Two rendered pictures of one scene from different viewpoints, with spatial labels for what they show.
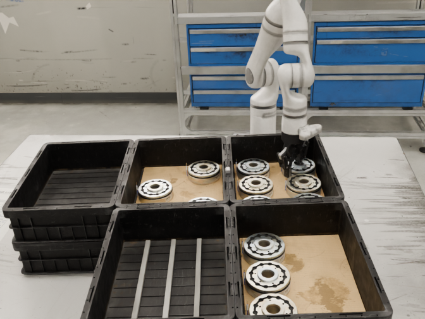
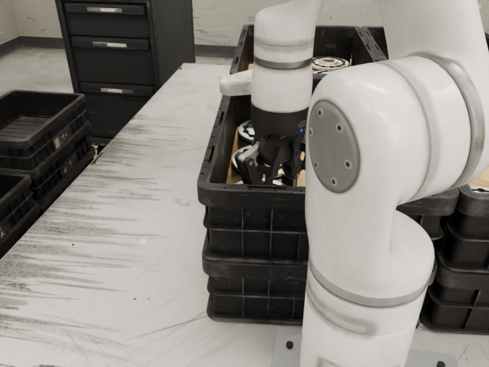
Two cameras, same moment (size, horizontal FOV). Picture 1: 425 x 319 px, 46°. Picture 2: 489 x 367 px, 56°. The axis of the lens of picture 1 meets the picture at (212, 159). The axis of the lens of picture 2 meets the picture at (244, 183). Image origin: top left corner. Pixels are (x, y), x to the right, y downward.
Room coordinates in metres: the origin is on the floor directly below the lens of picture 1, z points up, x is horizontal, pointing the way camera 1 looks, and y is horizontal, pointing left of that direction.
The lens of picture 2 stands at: (1.91, -0.27, 1.21)
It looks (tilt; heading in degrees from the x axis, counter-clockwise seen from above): 32 degrees down; 182
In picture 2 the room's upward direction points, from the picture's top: straight up
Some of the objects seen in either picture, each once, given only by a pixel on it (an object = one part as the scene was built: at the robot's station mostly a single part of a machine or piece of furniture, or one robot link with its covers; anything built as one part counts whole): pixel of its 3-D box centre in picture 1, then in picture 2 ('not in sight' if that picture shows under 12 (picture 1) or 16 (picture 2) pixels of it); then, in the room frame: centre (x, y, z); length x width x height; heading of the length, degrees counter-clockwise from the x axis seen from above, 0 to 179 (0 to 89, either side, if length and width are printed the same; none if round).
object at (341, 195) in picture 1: (278, 166); (315, 127); (1.28, -0.19, 0.92); 0.40 x 0.30 x 0.02; 179
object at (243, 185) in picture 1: (255, 184); not in sight; (1.28, -0.13, 0.86); 0.10 x 0.10 x 0.01
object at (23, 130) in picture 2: not in sight; (33, 170); (0.51, -1.10, 0.37); 0.40 x 0.30 x 0.45; 173
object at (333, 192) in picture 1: (278, 181); (312, 157); (1.28, -0.19, 0.87); 0.40 x 0.30 x 0.11; 179
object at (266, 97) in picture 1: (264, 84); (380, 184); (1.64, -0.19, 1.04); 0.09 x 0.09 x 0.17; 25
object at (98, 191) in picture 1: (78, 188); not in sight; (1.30, 0.41, 0.87); 0.40 x 0.30 x 0.11; 179
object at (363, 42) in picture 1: (369, 66); not in sight; (3.06, -1.02, 0.60); 0.72 x 0.03 x 0.56; 83
